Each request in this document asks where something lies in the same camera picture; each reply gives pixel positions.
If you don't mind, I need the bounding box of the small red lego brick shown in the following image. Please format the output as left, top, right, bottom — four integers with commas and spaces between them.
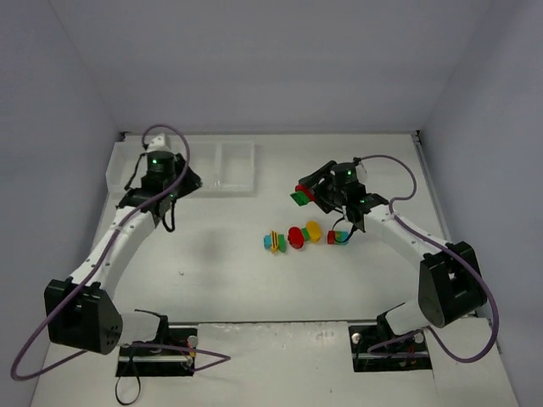
295, 184, 314, 201

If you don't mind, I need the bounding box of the green stepped lego brick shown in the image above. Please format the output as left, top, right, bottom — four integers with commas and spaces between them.
290, 190, 311, 207

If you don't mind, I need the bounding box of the yellow black striped lego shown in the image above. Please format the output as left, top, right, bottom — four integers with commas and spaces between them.
270, 231, 286, 253

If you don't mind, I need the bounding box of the cyan lego brick stack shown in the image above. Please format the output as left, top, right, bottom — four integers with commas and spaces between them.
264, 234, 273, 251

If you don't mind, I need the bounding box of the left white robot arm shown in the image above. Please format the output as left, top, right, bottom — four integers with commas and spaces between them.
44, 151, 202, 354

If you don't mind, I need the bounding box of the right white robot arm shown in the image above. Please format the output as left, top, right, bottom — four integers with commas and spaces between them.
293, 159, 488, 337

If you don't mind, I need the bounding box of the yellow round lego brick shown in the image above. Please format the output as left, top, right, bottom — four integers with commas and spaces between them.
305, 220, 322, 243

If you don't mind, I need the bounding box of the green lego middle stack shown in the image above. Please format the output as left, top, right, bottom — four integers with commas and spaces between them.
301, 228, 311, 242

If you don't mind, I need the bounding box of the clear plastic sorting tray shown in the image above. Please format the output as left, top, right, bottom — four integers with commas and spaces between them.
105, 139, 255, 198

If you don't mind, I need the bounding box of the red round lego brick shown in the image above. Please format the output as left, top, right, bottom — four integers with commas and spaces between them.
288, 226, 305, 249

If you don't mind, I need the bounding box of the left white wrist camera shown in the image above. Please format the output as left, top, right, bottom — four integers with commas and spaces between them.
146, 133, 171, 153

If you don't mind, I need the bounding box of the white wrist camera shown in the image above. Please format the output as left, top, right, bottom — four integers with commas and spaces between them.
146, 133, 171, 153
353, 157, 367, 183

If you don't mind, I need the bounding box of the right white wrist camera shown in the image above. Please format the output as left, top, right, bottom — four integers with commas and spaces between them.
353, 157, 367, 183

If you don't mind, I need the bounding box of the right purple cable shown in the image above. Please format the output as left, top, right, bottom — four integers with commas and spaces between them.
359, 153, 500, 363

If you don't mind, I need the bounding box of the purple cable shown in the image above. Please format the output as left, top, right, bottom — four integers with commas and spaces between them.
359, 153, 500, 363
9, 124, 232, 380

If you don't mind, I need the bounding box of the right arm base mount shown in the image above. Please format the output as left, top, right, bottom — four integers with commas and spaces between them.
348, 324, 432, 373

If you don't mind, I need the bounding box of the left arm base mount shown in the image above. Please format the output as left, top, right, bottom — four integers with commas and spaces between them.
115, 326, 198, 377

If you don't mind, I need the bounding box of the black cable loop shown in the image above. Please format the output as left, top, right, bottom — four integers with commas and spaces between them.
115, 355, 143, 404

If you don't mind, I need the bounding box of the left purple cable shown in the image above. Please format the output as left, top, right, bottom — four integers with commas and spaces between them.
9, 124, 232, 380

